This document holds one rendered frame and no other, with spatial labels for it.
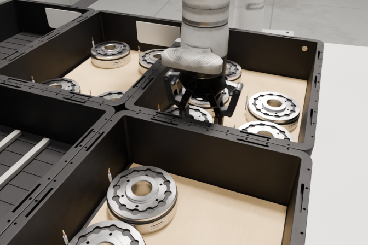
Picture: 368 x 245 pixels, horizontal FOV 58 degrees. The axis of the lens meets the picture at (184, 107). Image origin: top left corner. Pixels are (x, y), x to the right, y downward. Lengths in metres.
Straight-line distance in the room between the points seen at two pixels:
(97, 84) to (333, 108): 0.64
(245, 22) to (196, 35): 0.54
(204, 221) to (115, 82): 0.43
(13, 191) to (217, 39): 0.40
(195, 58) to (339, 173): 0.47
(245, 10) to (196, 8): 0.54
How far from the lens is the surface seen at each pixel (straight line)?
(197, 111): 0.66
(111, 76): 0.85
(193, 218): 0.51
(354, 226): 0.74
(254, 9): 1.02
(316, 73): 0.69
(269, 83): 0.83
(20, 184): 0.62
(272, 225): 0.52
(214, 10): 0.48
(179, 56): 0.48
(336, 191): 0.78
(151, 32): 0.92
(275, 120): 0.65
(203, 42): 0.50
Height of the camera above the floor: 1.24
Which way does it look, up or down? 35 degrees down
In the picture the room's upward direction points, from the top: straight up
